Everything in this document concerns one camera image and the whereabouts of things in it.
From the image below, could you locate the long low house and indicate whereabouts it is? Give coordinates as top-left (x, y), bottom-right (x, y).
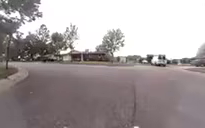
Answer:
top-left (58, 49), bottom-right (111, 63)

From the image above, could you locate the small building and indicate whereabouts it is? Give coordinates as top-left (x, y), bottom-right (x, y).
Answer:
top-left (117, 54), bottom-right (143, 65)

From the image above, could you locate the white van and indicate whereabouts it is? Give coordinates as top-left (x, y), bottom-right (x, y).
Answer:
top-left (150, 54), bottom-right (168, 67)

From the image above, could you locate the row of trees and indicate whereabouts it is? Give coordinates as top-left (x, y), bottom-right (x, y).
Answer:
top-left (9, 23), bottom-right (80, 63)

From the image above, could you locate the grass verge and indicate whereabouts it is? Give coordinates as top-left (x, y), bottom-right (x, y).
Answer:
top-left (0, 63), bottom-right (19, 84)

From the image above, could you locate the pale concrete kerb strip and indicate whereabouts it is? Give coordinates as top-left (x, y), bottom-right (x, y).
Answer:
top-left (0, 64), bottom-right (30, 98)

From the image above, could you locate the pale-leafed tree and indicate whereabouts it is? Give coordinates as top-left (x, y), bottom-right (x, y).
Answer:
top-left (95, 28), bottom-right (126, 63)

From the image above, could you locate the dark car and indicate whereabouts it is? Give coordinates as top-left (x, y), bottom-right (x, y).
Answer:
top-left (189, 58), bottom-right (205, 68)

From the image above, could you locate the tree with thin trunk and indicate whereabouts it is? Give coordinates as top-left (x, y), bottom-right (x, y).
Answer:
top-left (0, 0), bottom-right (44, 71)

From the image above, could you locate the grey asphalt road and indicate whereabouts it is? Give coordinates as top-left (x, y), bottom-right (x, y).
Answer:
top-left (0, 61), bottom-right (205, 128)

